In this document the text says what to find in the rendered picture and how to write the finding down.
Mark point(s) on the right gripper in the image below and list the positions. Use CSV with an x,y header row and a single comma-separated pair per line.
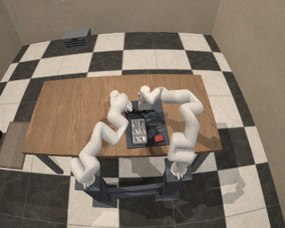
x,y
144,106

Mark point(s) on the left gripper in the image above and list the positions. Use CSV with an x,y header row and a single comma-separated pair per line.
x,y
129,109

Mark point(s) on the red rectangular block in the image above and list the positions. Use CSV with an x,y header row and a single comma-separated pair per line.
x,y
158,138

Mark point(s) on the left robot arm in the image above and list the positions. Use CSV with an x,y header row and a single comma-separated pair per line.
x,y
84,167

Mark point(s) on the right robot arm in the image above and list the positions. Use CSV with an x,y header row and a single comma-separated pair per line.
x,y
188,111

